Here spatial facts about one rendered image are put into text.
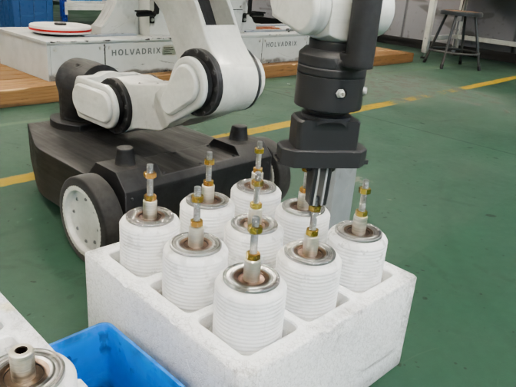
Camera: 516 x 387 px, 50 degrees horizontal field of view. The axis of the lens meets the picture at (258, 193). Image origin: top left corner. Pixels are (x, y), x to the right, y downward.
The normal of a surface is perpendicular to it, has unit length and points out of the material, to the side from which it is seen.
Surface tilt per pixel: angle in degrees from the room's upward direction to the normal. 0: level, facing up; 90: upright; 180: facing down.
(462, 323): 0
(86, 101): 90
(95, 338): 88
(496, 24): 90
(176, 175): 46
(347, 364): 90
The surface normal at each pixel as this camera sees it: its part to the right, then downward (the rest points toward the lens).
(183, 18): -0.69, 0.22
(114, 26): 0.71, 0.31
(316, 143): 0.19, 0.38
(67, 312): 0.07, -0.93
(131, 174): 0.56, -0.43
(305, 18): -0.88, 0.11
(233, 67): 0.65, -0.19
